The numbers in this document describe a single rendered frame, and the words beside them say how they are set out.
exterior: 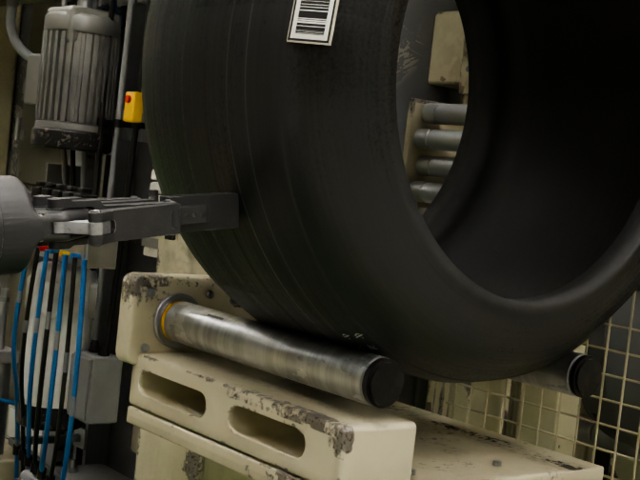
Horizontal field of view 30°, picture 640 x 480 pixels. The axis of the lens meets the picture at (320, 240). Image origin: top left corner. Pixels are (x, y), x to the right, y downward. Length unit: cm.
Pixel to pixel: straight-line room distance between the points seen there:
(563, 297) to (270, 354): 28
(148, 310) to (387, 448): 36
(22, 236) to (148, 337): 43
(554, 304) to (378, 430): 22
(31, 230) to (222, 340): 36
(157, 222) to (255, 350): 26
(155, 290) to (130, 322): 4
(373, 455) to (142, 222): 30
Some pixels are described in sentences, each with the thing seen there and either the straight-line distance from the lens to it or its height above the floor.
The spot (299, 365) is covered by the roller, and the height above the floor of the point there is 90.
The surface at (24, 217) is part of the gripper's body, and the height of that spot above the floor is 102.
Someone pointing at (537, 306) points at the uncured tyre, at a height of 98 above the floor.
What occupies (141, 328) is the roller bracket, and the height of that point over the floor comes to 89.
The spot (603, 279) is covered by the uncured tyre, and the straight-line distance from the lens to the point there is 120.
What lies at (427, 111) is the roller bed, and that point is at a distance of 170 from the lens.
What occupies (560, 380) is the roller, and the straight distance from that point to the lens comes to 125.
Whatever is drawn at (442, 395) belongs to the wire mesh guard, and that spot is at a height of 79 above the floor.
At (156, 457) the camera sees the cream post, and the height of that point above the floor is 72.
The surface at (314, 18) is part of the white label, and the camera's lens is 95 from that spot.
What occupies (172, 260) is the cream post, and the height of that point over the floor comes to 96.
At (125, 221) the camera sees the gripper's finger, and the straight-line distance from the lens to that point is 92.
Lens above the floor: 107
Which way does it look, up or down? 3 degrees down
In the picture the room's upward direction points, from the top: 6 degrees clockwise
